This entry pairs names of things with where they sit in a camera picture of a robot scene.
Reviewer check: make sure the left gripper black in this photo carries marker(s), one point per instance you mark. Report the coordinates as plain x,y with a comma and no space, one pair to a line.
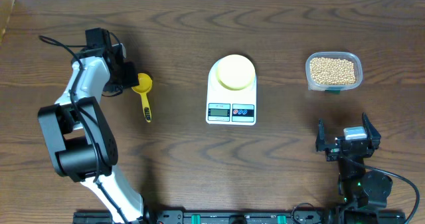
131,79

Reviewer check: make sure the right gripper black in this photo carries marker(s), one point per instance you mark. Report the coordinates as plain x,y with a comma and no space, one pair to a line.
331,152

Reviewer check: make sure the yellow measuring scoop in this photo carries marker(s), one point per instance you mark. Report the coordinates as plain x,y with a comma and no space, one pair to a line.
144,86

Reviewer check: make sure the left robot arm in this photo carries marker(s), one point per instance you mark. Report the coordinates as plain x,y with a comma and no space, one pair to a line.
79,140

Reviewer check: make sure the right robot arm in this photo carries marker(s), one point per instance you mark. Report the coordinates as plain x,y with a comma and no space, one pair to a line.
364,190

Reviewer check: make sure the white digital kitchen scale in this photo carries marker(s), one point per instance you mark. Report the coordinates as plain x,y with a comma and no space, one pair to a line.
229,107

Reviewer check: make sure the pale yellow bowl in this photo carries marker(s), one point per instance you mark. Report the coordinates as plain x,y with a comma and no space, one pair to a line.
235,72

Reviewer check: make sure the clear plastic container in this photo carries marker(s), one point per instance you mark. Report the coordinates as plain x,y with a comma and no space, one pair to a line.
312,85

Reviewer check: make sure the soybeans in container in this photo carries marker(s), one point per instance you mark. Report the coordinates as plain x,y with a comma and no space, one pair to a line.
332,71

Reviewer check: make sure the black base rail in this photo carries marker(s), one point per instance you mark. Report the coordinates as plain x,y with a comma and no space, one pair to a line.
307,217

